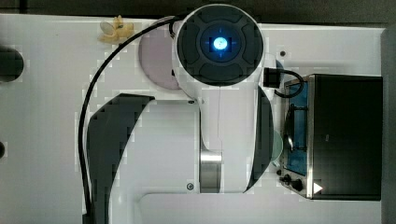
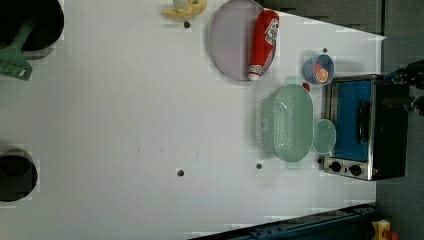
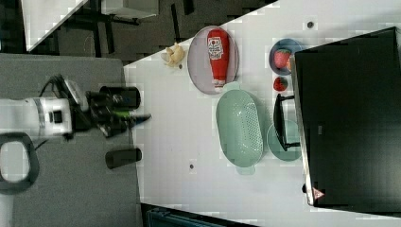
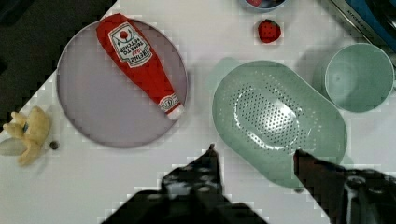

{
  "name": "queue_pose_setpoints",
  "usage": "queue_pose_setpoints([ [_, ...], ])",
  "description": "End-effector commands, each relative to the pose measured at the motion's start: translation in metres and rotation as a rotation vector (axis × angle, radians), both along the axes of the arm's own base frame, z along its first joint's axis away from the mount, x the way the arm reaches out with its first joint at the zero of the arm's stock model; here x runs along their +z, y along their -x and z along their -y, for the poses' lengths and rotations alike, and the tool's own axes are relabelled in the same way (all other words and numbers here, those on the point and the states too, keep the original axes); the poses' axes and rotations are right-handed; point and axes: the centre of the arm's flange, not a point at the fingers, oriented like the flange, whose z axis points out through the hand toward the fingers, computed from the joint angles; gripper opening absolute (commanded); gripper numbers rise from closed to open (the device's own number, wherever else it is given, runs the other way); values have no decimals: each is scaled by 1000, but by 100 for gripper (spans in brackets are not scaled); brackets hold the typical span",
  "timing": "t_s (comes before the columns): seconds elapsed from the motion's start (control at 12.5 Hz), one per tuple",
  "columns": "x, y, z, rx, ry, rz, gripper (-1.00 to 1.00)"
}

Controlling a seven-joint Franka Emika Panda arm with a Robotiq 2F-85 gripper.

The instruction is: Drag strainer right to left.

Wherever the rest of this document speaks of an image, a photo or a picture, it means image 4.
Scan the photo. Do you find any green plastic strainer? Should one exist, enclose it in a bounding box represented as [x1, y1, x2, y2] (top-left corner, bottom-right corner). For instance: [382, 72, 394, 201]
[209, 58, 347, 189]

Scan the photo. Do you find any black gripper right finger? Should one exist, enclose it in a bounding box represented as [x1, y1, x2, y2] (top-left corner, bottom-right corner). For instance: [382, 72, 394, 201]
[293, 149, 396, 224]

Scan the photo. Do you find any yellow plush banana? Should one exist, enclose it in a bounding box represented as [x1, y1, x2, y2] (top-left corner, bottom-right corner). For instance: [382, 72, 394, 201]
[1, 106, 50, 166]

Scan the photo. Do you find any red plush ketchup bottle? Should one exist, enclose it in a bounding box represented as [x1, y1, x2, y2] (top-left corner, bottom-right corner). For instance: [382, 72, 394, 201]
[96, 14, 185, 120]

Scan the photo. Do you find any blue small bowl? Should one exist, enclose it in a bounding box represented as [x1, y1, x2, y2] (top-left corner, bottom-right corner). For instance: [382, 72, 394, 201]
[238, 0, 289, 13]

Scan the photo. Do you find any green plastic cup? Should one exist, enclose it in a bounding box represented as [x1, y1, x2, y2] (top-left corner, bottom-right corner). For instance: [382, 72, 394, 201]
[313, 43, 395, 113]

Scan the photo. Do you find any silver toaster oven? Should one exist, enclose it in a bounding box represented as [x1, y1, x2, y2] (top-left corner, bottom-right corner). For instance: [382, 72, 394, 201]
[326, 0, 396, 57]

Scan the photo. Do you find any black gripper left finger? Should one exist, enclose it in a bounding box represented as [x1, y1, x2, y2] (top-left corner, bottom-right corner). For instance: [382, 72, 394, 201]
[101, 144, 268, 224]

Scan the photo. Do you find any grey round plate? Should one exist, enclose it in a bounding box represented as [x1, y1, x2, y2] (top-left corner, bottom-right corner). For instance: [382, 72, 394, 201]
[57, 19, 188, 147]

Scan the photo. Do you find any red toy strawberry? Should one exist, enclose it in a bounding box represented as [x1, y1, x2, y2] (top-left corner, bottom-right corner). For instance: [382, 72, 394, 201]
[258, 20, 281, 43]

